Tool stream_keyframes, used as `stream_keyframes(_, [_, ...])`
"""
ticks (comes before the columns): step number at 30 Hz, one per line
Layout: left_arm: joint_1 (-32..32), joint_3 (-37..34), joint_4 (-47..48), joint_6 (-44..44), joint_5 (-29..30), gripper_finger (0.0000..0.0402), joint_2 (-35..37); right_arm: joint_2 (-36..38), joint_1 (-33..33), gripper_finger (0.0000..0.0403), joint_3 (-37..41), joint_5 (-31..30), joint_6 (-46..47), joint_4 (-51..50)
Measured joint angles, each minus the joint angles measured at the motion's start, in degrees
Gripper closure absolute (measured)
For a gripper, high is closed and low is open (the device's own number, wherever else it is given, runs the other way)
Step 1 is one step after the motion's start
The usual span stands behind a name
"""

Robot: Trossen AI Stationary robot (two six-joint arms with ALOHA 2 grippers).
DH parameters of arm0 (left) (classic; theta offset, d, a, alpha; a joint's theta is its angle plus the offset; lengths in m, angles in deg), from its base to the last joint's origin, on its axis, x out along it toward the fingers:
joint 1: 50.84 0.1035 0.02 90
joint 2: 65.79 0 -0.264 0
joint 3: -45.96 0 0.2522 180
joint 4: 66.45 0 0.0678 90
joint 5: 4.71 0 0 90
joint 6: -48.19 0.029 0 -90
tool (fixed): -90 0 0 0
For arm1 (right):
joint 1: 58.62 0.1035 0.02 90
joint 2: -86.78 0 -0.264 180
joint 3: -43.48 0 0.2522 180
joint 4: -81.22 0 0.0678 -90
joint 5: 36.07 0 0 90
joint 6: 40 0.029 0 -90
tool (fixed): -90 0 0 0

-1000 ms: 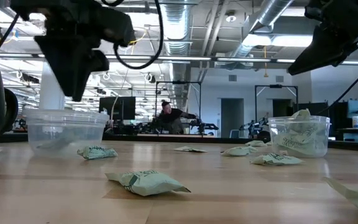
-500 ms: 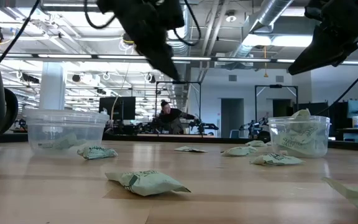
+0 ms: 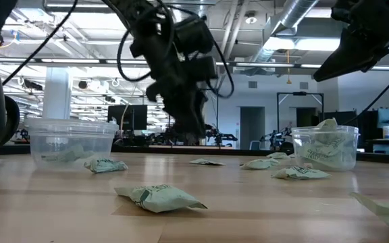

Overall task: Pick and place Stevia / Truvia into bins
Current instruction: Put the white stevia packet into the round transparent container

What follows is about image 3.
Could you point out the silver ventilation duct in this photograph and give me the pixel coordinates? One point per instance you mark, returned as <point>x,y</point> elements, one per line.
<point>296,11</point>

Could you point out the white pillar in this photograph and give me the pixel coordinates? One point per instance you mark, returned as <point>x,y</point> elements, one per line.
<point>56,91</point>

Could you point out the black background robot arm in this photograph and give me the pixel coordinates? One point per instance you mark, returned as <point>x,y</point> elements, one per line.
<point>221,135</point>
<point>275,138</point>

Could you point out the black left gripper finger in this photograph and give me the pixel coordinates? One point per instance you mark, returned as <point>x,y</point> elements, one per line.
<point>186,123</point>
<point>203,114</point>

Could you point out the dark grey door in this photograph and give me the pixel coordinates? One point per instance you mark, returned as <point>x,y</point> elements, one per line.
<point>252,126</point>

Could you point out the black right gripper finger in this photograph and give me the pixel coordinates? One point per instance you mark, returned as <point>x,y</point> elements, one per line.
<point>343,73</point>
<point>350,54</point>

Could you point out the black frame stand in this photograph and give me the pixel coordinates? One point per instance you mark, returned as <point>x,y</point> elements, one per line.
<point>299,93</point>

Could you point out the bright ceiling light panel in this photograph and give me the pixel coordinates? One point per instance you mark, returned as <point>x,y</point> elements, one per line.
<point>302,44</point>

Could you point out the black panel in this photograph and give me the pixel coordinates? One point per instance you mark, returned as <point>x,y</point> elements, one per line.
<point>341,118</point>

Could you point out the black monitor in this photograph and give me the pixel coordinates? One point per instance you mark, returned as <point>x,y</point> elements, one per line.
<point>127,116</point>

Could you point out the clear plastic container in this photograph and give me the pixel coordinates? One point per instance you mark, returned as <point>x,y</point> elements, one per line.
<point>297,135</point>
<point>46,135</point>

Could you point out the black aluminium table frame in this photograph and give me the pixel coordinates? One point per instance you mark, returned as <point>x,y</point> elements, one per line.
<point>140,148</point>

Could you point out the white wipes canister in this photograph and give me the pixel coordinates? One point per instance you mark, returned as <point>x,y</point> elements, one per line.
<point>387,132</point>

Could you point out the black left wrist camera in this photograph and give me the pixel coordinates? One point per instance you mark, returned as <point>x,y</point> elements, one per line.
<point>194,33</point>

